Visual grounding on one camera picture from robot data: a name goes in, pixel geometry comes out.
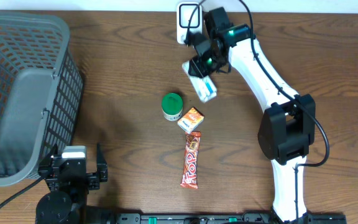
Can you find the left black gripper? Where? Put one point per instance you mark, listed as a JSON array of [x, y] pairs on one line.
[[91, 182]]

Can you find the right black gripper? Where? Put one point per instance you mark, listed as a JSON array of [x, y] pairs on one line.
[[202, 70]]

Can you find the white Panadol box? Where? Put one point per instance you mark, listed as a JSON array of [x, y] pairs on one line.
[[204, 87]]

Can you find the green lid white jar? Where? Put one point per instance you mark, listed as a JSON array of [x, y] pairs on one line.
[[172, 106]]

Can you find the orange tissue pack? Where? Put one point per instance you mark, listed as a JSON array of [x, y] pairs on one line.
[[191, 120]]

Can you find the red Top chocolate bar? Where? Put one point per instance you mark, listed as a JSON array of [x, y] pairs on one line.
[[189, 177]]

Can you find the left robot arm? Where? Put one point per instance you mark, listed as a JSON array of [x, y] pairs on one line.
[[69, 205]]

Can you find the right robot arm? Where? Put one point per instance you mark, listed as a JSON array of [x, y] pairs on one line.
[[287, 127]]

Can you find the white barcode scanner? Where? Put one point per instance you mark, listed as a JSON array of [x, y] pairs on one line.
[[188, 15]]

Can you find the grey plastic shopping basket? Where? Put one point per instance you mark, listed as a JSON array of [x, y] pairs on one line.
[[40, 92]]

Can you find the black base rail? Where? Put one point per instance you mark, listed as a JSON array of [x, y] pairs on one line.
[[252, 218]]

